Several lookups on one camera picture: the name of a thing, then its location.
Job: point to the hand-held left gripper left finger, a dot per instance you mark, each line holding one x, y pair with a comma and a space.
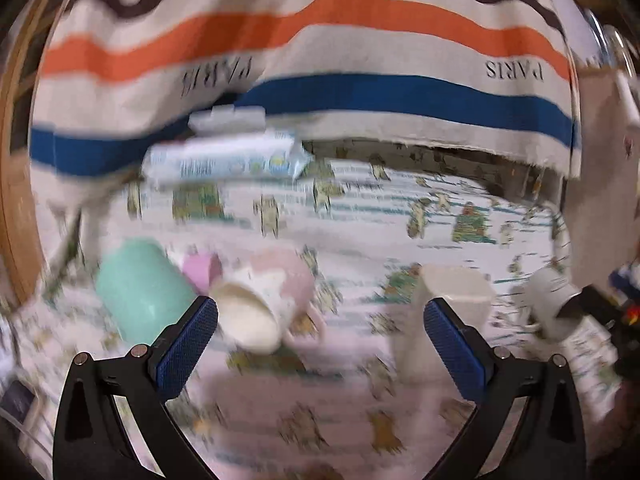
189, 347

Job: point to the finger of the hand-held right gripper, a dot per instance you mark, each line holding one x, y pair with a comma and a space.
580, 302

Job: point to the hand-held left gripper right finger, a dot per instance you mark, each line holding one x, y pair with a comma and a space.
454, 352

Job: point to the cream white cup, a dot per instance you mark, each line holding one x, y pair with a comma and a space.
452, 300

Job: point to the mint green cup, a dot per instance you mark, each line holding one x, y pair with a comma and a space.
142, 290

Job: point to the small pink cup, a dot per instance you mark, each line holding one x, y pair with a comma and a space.
200, 270

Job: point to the pink and white mug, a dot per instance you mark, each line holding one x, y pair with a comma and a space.
270, 285

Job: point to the beige board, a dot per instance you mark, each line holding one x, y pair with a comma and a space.
602, 170

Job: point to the printed blanket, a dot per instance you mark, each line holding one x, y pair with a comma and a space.
360, 240

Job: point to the dark flat device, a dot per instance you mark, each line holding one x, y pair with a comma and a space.
16, 401

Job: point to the small white box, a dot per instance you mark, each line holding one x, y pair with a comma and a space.
227, 120

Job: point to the clear glass container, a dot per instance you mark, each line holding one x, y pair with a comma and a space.
612, 42

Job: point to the striped cloth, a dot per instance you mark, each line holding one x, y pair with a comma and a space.
310, 50

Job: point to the wooden frame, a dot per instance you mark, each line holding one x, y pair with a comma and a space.
17, 200

